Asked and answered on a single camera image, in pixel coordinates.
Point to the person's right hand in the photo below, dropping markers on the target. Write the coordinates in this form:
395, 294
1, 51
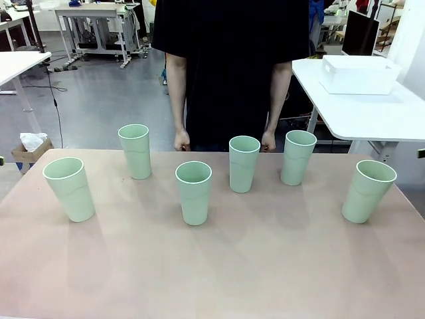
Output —
182, 140

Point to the person in blue jacket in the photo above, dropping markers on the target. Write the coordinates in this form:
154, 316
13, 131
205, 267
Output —
314, 20

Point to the white plastic basket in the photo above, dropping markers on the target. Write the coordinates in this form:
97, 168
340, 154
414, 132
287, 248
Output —
357, 83

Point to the cardboard box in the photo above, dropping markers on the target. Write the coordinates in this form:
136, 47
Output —
31, 156

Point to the person's right forearm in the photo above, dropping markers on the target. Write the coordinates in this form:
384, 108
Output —
177, 96

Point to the white table with pole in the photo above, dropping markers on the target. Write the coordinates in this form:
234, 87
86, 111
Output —
16, 64

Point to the white workbench on wheels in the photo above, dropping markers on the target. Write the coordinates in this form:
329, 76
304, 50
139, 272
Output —
89, 13

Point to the black computer monitor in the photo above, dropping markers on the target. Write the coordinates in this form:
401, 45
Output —
360, 33

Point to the person's left forearm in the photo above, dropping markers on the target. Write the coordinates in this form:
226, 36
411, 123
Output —
278, 96

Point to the white plastic bag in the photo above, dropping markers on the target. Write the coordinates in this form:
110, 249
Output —
32, 139

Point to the light green plastic cup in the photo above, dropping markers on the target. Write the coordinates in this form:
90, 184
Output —
195, 202
73, 199
137, 159
295, 166
363, 199
241, 172

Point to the black vertical pole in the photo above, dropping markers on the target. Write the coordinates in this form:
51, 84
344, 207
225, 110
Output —
36, 26

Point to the wooden shelf rack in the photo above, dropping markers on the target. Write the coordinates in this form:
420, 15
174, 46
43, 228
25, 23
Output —
391, 23

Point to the person in black t-shirt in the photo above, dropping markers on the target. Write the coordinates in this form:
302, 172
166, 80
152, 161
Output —
229, 66

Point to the person's left hand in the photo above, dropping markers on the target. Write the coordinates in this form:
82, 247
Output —
268, 142

